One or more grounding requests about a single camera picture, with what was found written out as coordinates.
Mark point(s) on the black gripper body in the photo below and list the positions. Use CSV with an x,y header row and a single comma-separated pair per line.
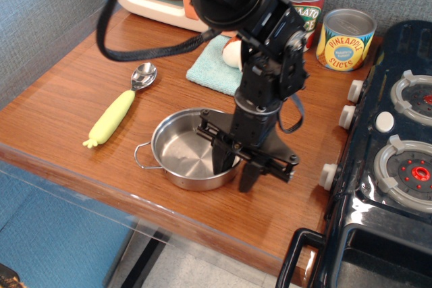
x,y
251,132

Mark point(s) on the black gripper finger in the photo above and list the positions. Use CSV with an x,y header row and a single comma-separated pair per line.
x,y
223,157
250,174

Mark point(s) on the small stainless steel pot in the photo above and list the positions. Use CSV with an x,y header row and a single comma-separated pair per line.
x,y
185,156

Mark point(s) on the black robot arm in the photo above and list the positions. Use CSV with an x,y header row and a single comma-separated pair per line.
x,y
273,38

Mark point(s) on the light blue folded cloth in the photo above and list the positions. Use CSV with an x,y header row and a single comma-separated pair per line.
x,y
210,70

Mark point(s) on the white plush mushroom toy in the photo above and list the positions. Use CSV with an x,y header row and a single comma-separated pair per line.
x,y
231,53

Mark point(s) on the pineapple slices can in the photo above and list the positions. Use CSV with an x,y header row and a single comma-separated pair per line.
x,y
346,36

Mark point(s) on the dark toy stove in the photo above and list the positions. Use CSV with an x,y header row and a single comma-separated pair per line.
x,y
378,231

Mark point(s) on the spoon with green handle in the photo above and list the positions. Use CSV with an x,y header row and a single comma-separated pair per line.
x,y
143,76

